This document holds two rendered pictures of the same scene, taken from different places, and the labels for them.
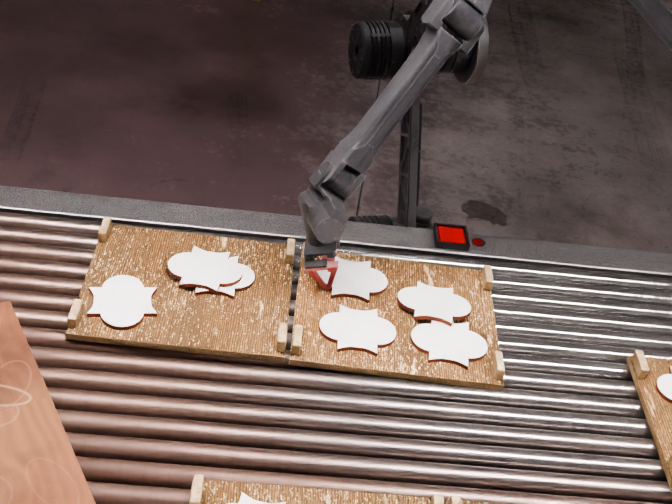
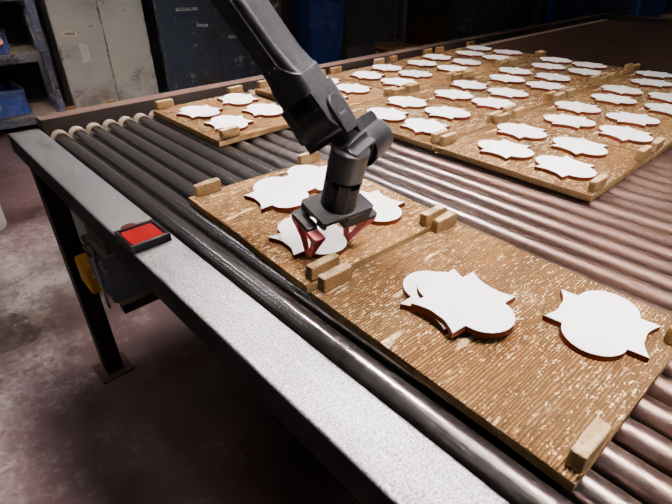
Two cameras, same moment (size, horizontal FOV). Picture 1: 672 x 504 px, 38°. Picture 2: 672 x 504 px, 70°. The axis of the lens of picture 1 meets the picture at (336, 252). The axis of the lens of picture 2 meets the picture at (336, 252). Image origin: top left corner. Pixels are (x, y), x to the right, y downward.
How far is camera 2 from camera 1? 2.26 m
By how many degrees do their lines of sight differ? 95
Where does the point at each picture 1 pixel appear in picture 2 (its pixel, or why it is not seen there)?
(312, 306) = (379, 237)
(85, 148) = not seen: outside the picture
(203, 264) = (462, 303)
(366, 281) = not seen: hidden behind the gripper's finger
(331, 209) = (369, 116)
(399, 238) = (182, 262)
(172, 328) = (547, 277)
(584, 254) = (87, 187)
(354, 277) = not seen: hidden behind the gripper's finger
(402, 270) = (251, 225)
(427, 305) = (291, 190)
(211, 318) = (494, 268)
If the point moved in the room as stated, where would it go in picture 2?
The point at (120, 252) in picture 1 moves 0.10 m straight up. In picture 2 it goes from (569, 401) to (594, 336)
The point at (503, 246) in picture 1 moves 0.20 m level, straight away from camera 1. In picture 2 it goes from (121, 215) to (8, 237)
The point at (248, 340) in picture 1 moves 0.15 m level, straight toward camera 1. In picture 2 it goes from (473, 239) to (517, 213)
